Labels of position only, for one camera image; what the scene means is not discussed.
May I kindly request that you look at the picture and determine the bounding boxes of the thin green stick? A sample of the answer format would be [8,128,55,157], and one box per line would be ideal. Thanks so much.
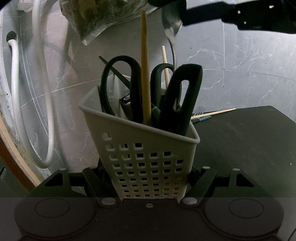
[99,56,130,89]

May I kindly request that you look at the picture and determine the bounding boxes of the wooden chopstick with band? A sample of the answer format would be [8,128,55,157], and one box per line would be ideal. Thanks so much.
[140,11,152,125]

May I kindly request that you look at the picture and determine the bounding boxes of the steel spoon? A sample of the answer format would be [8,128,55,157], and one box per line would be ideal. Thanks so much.
[162,2,182,69]

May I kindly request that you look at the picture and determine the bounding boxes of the white perforated utensil caddy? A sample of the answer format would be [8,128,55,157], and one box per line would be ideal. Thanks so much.
[78,86,200,200]

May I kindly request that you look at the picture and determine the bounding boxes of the white plastic bag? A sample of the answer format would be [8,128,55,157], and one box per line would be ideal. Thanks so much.
[17,0,34,13]

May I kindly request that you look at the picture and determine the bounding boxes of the green handled scissors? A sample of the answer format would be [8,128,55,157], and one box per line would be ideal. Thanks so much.
[99,55,173,123]

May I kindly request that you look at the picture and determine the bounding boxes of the steel peeler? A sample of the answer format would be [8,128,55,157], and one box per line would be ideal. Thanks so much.
[119,93,130,107]

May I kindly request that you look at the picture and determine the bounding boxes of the white flexible hose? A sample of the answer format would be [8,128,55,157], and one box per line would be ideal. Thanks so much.
[6,0,55,169]

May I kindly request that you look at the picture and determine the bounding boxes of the steel fork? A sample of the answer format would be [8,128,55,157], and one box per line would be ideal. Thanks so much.
[191,106,211,123]

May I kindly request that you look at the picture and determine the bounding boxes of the plastic bag of dried leaves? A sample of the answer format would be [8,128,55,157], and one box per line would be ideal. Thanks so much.
[59,0,157,46]

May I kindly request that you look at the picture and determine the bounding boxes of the wooden door frame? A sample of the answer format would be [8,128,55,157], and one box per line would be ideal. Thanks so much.
[1,116,41,192]

